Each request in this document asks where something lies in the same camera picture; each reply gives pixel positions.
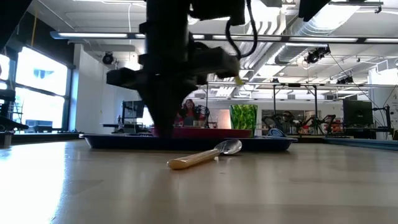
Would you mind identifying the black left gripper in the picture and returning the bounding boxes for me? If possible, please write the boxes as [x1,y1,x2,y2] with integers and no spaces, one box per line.
[105,43,239,138]

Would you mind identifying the pink plastic plate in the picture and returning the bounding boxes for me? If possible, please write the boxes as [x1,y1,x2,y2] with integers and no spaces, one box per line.
[150,126,252,139]

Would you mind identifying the spoon with yellow handle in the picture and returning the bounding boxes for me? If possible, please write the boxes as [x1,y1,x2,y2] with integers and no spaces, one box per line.
[167,139,243,170]

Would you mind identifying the green faceted plastic cup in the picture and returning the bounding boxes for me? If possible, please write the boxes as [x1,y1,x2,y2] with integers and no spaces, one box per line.
[229,104,259,138]

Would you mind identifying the blue plastic tray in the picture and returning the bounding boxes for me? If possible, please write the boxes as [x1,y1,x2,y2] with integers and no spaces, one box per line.
[79,133,298,152]

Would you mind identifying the person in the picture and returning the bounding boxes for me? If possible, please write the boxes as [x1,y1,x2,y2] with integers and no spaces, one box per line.
[177,98,203,127]

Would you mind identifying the black computer monitor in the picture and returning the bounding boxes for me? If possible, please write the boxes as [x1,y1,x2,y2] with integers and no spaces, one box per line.
[343,99,374,127]
[122,100,146,119]

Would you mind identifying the background robot arms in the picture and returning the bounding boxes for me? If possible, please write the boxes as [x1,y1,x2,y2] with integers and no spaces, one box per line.
[262,111,336,134]
[195,105,211,128]

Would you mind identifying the blue grey rounded object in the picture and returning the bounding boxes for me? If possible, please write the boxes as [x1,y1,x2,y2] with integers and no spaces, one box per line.
[267,128,286,138]

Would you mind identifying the overhead light bar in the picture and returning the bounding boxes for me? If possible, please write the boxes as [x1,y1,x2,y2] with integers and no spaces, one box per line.
[49,30,398,44]

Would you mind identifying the black equipment stand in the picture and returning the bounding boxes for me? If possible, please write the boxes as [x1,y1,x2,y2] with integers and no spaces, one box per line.
[0,89,29,149]

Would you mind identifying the blue flat panel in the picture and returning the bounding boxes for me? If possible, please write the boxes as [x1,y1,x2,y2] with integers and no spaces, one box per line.
[325,136,398,152]

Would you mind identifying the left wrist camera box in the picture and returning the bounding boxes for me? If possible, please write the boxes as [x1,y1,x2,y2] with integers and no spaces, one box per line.
[189,0,246,26]

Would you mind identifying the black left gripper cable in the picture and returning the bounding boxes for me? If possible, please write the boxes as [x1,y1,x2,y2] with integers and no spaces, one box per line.
[225,0,259,60]

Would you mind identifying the silver ventilation duct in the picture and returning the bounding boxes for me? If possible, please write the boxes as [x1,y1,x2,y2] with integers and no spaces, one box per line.
[275,0,355,65]

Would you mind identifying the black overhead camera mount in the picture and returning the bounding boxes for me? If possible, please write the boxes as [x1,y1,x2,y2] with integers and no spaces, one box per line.
[304,45,331,65]

